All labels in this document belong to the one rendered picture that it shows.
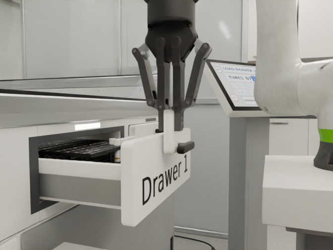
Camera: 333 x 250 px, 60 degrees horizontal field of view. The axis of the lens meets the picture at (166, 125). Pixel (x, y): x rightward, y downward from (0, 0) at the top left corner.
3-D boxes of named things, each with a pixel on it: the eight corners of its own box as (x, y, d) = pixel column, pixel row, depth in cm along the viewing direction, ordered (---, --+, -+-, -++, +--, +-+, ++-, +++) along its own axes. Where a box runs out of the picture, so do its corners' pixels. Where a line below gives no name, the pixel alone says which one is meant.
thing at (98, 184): (180, 171, 63) (180, 143, 63) (126, 211, 39) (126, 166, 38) (34, 160, 76) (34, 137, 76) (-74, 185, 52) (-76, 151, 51)
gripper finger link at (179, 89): (177, 41, 47) (186, 41, 47) (178, 110, 48) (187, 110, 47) (169, 36, 43) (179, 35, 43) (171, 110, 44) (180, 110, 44)
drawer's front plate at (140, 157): (190, 177, 64) (190, 127, 63) (133, 228, 37) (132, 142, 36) (182, 176, 65) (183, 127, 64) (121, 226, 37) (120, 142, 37)
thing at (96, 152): (138, 144, 61) (138, 141, 61) (91, 157, 45) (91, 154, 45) (131, 144, 62) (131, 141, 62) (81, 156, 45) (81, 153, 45)
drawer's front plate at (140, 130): (172, 153, 98) (172, 120, 98) (135, 170, 71) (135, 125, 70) (167, 152, 99) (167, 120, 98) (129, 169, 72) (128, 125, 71)
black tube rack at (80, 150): (139, 171, 62) (138, 141, 61) (92, 194, 45) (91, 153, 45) (54, 164, 69) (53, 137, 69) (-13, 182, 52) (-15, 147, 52)
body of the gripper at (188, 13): (136, -4, 43) (136, 59, 43) (192, -12, 40) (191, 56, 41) (154, 12, 50) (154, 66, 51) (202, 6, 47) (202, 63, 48)
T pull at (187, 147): (194, 148, 52) (194, 141, 52) (183, 155, 45) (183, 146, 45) (176, 147, 53) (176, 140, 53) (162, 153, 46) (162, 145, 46)
